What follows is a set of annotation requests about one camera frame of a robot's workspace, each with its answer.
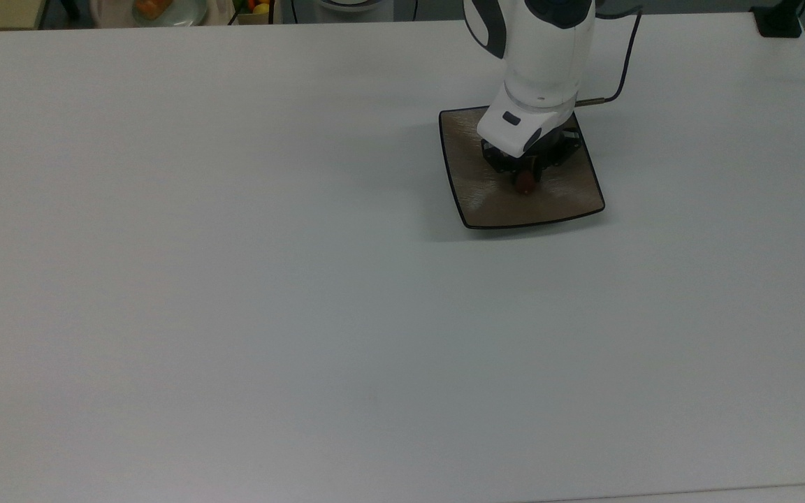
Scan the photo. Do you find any pale green round plate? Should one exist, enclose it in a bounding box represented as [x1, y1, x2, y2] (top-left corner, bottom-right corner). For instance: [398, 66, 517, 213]
[131, 0, 208, 28]

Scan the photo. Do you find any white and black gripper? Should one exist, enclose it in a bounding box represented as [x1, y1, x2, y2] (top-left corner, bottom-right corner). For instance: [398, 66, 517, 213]
[477, 103, 583, 189]

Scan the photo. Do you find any square brown ceramic plate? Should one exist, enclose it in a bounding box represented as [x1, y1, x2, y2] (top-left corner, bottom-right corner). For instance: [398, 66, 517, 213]
[438, 105, 607, 231]

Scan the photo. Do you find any white round base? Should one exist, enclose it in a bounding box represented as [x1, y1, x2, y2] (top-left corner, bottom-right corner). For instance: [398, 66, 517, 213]
[314, 0, 393, 16]

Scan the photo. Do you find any box with colourful fruit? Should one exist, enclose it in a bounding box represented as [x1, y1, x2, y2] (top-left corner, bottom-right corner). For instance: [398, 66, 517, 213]
[229, 0, 275, 27]

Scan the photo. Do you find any black table clamp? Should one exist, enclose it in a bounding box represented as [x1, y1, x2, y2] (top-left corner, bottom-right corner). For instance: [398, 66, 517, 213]
[750, 0, 805, 38]

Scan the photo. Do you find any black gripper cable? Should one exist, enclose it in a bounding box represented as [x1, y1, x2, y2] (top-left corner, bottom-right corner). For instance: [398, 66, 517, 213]
[573, 6, 645, 108]

